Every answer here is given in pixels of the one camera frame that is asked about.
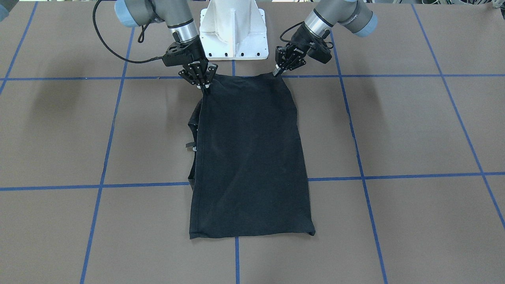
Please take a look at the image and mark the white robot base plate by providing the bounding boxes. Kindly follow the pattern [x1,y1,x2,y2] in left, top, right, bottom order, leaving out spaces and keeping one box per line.
[200,0,269,60]

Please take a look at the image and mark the black graphic t-shirt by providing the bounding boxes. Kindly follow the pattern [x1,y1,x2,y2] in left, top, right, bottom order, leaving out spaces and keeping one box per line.
[188,73,316,239]

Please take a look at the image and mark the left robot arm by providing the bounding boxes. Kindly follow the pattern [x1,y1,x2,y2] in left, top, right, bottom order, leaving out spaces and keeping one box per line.
[273,0,378,77]

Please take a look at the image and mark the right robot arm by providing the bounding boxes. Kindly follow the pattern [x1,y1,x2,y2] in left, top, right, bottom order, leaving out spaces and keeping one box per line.
[115,0,218,90]

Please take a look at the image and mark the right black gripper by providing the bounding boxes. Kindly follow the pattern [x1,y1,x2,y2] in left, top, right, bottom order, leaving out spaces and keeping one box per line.
[163,37,218,92]

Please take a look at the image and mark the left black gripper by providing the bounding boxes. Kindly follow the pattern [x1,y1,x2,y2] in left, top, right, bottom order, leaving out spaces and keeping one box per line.
[273,24,332,77]

